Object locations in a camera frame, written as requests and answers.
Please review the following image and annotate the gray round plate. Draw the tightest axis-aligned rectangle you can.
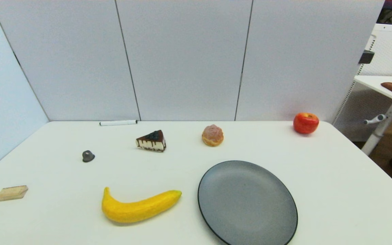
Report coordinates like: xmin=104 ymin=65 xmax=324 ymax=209
xmin=198 ymin=160 xmax=298 ymax=245

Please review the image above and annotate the red apple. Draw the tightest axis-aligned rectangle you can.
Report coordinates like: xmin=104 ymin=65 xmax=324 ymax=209
xmin=293 ymin=112 xmax=320 ymax=134

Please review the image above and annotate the white side table leg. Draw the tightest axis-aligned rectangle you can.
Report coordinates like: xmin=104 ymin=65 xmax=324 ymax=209
xmin=361 ymin=101 xmax=392 ymax=156

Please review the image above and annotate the black panel clamp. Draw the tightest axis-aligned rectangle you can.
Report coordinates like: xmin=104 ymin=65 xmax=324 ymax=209
xmin=358 ymin=50 xmax=375 ymax=65

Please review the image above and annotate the white side table top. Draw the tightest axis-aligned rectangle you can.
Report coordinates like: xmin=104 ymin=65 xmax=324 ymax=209
xmin=354 ymin=75 xmax=392 ymax=110

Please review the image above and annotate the white crank handle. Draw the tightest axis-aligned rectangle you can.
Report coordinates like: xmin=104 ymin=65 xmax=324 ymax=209
xmin=363 ymin=114 xmax=387 ymax=125

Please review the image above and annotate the white marker pen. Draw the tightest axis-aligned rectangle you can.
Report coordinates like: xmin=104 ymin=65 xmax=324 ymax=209
xmin=99 ymin=119 xmax=138 ymax=126

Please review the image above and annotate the small wooden block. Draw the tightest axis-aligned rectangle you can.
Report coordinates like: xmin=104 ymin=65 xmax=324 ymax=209
xmin=0 ymin=185 xmax=29 ymax=201

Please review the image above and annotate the yellow banana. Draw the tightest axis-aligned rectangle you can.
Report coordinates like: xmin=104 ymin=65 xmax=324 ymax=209
xmin=101 ymin=187 xmax=182 ymax=224

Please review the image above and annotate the chocolate cake slice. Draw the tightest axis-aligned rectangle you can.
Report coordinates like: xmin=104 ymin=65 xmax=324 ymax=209
xmin=136 ymin=130 xmax=166 ymax=152

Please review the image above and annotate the pink glazed cream puff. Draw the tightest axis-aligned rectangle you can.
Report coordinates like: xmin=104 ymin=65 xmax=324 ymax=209
xmin=202 ymin=124 xmax=224 ymax=147

